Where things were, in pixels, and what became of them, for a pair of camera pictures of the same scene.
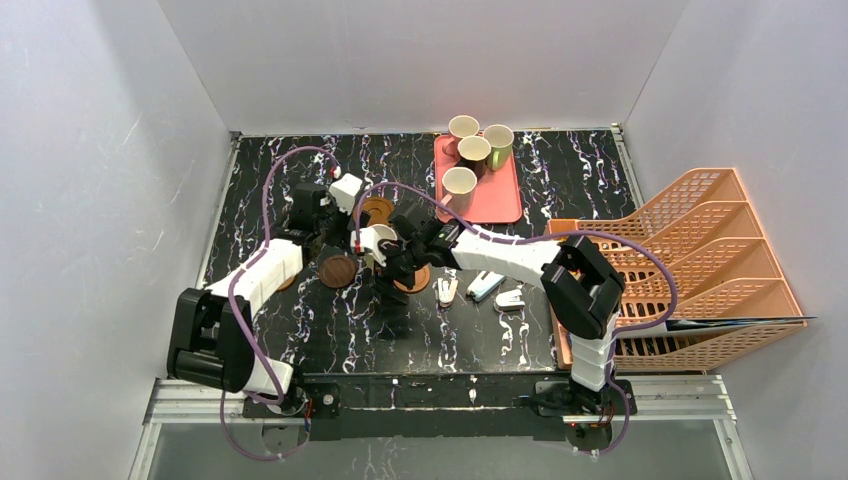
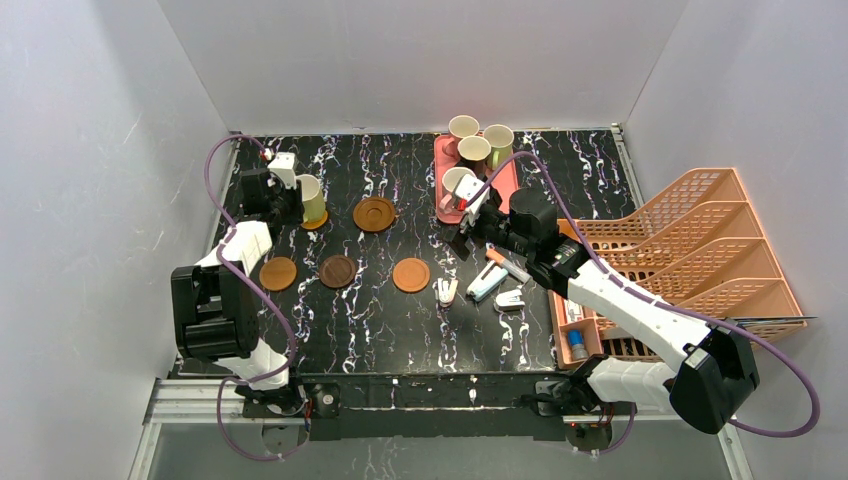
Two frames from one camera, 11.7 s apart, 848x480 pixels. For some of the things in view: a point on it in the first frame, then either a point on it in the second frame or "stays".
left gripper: [334, 221] to [289, 206]
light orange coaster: [422, 278] stays
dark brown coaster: [337, 271] stays
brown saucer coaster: [380, 210] stays
